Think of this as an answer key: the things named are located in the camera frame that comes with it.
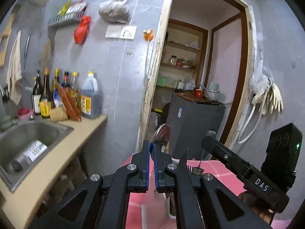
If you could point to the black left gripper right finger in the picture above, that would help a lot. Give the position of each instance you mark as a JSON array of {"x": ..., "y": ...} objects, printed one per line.
[{"x": 201, "y": 201}]

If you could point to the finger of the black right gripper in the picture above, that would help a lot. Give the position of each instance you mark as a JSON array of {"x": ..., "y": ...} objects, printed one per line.
[{"x": 231, "y": 160}]

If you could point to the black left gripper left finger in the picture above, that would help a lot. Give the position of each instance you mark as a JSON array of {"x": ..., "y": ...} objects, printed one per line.
[{"x": 101, "y": 202}]

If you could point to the large steel spoon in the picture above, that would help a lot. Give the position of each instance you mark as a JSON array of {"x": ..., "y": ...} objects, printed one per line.
[{"x": 162, "y": 135}]

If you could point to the metal vegetable peeler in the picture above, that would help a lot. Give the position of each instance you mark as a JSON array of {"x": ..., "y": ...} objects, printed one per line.
[{"x": 197, "y": 170}]

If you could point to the steel fork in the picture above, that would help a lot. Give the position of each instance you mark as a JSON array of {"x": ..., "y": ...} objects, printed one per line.
[{"x": 183, "y": 161}]

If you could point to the person right hand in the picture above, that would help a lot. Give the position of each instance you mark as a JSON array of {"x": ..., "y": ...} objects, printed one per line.
[{"x": 257, "y": 207}]

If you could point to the pink checked tablecloth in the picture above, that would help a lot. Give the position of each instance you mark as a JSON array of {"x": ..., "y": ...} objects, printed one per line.
[{"x": 152, "y": 209}]

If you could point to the dark grey cabinet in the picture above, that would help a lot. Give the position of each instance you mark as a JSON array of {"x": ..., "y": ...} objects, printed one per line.
[{"x": 189, "y": 123}]

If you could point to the cream rubber gloves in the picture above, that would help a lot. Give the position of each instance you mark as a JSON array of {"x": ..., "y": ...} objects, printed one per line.
[{"x": 269, "y": 99}]

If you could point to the red cup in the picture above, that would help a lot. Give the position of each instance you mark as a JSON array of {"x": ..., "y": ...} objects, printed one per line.
[{"x": 198, "y": 93}]

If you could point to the beige counter top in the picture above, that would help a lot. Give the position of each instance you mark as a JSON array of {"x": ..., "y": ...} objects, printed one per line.
[{"x": 18, "y": 208}]

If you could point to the metal can in sink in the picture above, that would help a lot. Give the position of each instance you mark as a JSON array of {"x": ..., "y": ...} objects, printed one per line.
[{"x": 23, "y": 160}]

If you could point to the steel sink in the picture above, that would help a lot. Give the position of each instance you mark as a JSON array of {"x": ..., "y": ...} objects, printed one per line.
[{"x": 17, "y": 137}]

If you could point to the green box on shelf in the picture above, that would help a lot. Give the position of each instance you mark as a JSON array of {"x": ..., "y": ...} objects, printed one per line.
[{"x": 161, "y": 82}]

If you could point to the large soy sauce jug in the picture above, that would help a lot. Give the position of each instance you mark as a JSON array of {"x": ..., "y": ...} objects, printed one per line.
[{"x": 89, "y": 97}]

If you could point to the dark sauce bottle yellow label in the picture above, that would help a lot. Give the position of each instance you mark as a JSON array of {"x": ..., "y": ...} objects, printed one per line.
[{"x": 45, "y": 101}]

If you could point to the hanging beige towel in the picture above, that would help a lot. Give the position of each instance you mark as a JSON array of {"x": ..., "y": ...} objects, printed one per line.
[{"x": 14, "y": 73}]

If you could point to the red plastic bag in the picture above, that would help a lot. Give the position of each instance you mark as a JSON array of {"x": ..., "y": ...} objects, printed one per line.
[{"x": 81, "y": 31}]

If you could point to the hanging bag of dried goods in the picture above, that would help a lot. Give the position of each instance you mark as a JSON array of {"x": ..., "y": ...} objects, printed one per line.
[{"x": 115, "y": 11}]

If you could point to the black camera box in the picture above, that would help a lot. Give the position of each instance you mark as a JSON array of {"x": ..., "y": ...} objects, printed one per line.
[{"x": 282, "y": 154}]

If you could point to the orange wall hook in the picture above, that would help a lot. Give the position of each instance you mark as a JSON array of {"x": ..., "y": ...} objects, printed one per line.
[{"x": 148, "y": 35}]

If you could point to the white wall socket plate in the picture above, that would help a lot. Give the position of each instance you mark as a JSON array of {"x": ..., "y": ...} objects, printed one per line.
[{"x": 121, "y": 32}]

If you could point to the wooden brush on wall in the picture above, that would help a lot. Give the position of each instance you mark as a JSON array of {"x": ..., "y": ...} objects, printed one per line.
[{"x": 5, "y": 38}]

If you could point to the wall mounted metal rack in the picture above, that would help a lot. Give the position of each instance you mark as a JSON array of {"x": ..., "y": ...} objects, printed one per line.
[{"x": 66, "y": 20}]

